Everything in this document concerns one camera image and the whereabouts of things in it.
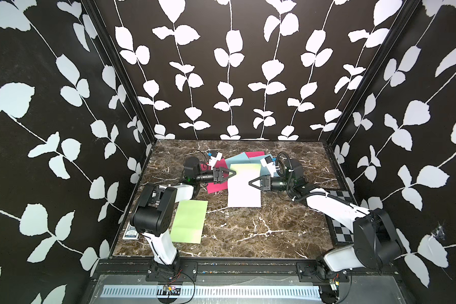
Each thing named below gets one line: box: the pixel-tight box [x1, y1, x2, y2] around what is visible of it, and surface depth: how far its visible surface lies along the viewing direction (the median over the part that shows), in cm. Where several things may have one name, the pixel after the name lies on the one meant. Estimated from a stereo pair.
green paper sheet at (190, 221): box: [171, 200, 209, 244], surface depth 90 cm
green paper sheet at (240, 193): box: [227, 163, 263, 208], surface depth 81 cm
